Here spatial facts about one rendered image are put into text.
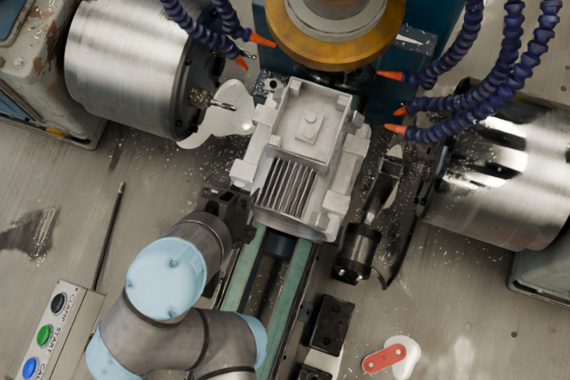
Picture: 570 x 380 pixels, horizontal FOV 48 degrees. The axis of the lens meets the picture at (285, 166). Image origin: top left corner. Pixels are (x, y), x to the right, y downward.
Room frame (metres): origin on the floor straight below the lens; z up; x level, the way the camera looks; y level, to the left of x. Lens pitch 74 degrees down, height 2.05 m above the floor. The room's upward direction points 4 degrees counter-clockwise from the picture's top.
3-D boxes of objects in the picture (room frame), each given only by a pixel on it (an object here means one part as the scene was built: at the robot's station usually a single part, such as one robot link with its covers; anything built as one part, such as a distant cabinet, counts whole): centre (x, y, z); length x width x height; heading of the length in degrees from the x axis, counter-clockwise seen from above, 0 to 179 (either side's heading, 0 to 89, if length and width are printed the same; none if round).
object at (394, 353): (-0.02, -0.16, 0.81); 0.09 x 0.03 x 0.02; 110
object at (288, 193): (0.30, -0.03, 1.01); 0.20 x 0.19 x 0.19; 156
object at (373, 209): (0.22, -0.14, 1.12); 0.04 x 0.03 x 0.26; 157
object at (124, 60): (0.53, 0.26, 1.04); 0.37 x 0.25 x 0.25; 67
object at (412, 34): (0.54, -0.12, 0.97); 0.30 x 0.11 x 0.34; 67
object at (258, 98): (0.50, 0.01, 0.86); 0.07 x 0.06 x 0.12; 67
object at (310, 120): (0.34, -0.04, 1.11); 0.12 x 0.11 x 0.07; 156
